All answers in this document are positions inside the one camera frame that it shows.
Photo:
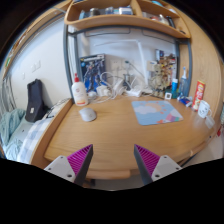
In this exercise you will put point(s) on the white multi-port charger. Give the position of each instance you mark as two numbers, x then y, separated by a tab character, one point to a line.
103	91

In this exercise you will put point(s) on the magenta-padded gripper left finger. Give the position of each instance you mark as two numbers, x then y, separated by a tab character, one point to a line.
62	166

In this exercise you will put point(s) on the blue spray bottle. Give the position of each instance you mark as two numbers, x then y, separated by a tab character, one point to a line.
184	85

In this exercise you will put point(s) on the blue robot model kit box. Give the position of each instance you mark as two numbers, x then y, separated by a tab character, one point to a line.
93	71

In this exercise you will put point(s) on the white red-pump lotion bottle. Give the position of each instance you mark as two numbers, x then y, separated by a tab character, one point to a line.
80	93

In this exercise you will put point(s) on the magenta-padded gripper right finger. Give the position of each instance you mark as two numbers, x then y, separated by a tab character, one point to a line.
163	166

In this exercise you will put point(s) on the white wall switch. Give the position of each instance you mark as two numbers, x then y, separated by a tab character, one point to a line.
36	66

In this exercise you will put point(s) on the teal blanket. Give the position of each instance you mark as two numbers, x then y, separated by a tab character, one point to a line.
10	126

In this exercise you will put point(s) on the small white square clock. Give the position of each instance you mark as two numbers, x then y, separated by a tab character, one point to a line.
168	96

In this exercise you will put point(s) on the colourful toy box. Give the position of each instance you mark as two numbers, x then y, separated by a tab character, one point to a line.
170	61

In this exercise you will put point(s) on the blue snack packet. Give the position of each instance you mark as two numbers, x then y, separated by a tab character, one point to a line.
185	101

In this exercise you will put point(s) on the white wall socket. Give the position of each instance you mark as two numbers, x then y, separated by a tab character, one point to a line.
116	65

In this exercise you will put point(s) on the brown brick-built figure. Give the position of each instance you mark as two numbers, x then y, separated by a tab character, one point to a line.
159	80

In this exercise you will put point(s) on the white printed mug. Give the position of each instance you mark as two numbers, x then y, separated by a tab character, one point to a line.
203	109

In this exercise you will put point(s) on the plaid bedding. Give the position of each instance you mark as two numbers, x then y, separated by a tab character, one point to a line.
31	140

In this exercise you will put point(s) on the white desk lamp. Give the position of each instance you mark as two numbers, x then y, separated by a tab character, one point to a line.
141	56

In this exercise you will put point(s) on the grey computer mouse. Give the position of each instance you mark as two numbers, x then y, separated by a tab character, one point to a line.
88	114

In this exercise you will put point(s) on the small white carton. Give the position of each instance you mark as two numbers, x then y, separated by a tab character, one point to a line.
151	65

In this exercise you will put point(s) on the blue white-capped tube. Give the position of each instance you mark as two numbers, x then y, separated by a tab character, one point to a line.
174	87

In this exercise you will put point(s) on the white power adapter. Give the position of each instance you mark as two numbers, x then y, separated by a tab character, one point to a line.
118	87

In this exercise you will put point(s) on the black bag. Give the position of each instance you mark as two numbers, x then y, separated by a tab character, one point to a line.
35	100

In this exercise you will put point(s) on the clear glass cup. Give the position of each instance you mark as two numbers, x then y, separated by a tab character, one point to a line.
127	81

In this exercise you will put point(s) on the blue cloud-print mouse pad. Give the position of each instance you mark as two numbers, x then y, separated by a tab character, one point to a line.
155	113

